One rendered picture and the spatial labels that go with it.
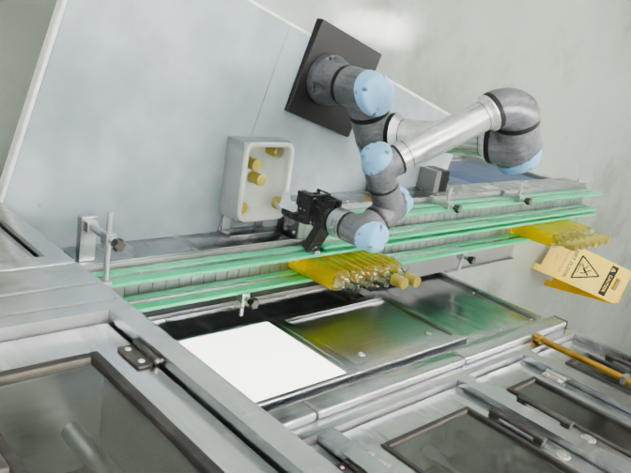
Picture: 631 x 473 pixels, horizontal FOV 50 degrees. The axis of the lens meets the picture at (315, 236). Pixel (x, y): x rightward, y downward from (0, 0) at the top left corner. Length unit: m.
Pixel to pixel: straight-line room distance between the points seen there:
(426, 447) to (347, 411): 0.19
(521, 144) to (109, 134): 1.01
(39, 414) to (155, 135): 1.07
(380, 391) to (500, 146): 0.69
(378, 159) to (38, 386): 0.96
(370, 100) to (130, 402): 1.24
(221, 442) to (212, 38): 1.24
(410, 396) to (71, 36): 1.14
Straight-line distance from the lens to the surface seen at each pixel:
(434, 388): 1.77
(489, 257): 2.89
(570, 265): 5.27
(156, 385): 0.89
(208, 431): 0.81
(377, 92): 1.91
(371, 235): 1.61
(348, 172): 2.27
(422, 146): 1.64
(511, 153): 1.82
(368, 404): 1.64
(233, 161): 1.90
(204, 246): 1.84
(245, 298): 1.82
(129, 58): 1.72
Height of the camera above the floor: 2.26
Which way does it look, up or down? 42 degrees down
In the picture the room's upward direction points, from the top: 115 degrees clockwise
